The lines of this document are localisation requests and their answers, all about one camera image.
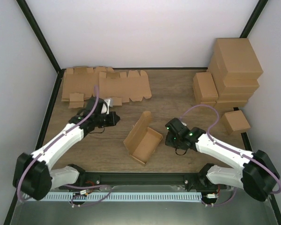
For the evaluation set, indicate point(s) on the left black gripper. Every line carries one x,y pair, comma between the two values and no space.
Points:
113,122

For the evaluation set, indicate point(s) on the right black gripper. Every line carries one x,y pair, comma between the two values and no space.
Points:
169,142

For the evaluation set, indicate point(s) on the cardboard box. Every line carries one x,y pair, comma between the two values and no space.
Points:
142,140

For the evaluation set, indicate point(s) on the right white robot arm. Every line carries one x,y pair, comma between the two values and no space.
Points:
253,172

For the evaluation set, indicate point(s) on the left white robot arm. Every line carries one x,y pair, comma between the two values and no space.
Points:
34,174

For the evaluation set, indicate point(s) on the small folded box left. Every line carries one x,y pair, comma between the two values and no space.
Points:
204,87

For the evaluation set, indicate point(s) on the lone small folded box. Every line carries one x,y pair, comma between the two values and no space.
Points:
235,122

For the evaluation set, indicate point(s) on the large top folded box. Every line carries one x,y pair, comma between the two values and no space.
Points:
236,59

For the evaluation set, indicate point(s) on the flat cardboard blank middle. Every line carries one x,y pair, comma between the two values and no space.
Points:
123,87

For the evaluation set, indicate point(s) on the flat cardboard blank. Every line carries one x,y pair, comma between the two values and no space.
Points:
79,83
123,87

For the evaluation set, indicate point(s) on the flat cardboard blank left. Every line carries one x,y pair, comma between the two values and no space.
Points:
79,83

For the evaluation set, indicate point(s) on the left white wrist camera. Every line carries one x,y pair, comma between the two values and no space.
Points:
107,104

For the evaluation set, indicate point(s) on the black aluminium frame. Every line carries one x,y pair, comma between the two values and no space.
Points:
139,176

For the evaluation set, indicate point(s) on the light blue slotted rail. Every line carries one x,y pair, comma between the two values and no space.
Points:
127,197

